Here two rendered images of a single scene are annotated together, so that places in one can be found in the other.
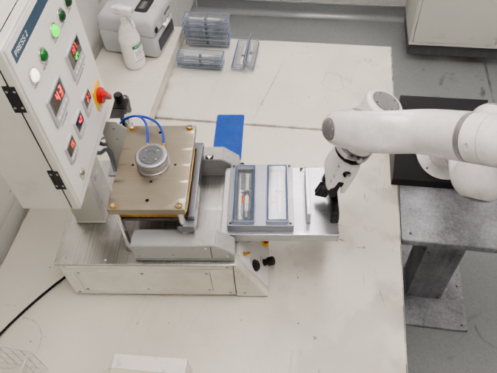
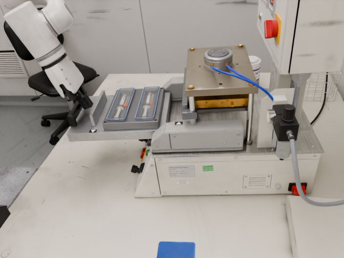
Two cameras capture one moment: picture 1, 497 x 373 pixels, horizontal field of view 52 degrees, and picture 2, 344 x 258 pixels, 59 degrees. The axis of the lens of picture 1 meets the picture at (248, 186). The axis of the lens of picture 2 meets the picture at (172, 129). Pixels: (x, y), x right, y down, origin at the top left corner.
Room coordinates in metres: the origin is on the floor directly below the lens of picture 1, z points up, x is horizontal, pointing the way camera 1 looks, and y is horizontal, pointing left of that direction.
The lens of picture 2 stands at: (1.63, 0.12, 1.48)
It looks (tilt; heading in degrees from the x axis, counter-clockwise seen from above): 36 degrees down; 183
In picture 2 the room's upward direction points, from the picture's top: 7 degrees counter-clockwise
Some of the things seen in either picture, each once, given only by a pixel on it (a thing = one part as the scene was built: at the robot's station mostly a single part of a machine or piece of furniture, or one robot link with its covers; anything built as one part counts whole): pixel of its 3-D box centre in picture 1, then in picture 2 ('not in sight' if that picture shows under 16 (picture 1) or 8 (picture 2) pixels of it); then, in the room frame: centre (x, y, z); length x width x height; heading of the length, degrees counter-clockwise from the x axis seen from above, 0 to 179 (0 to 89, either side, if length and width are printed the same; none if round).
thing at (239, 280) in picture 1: (174, 223); (216, 144); (0.85, 0.22, 0.84); 0.53 x 0.37 x 0.17; 85
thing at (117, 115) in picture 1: (123, 120); (280, 128); (1.06, 0.34, 1.05); 0.15 x 0.05 x 0.15; 175
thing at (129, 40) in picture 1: (129, 36); not in sight; (1.64, 0.41, 0.92); 0.09 x 0.08 x 0.25; 69
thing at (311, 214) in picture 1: (279, 199); (122, 111); (0.81, -0.08, 0.97); 0.30 x 0.22 x 0.08; 85
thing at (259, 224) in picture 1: (260, 196); (135, 107); (0.81, -0.03, 0.98); 0.20 x 0.17 x 0.03; 175
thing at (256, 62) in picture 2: not in sight; (250, 72); (0.34, 0.44, 0.82); 0.09 x 0.09 x 0.15
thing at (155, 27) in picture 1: (137, 23); not in sight; (1.79, 0.40, 0.88); 0.25 x 0.20 x 0.17; 73
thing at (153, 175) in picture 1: (144, 165); (230, 76); (0.85, 0.26, 1.08); 0.31 x 0.24 x 0.13; 175
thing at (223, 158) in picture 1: (197, 160); (193, 136); (0.96, 0.14, 0.96); 0.26 x 0.05 x 0.07; 85
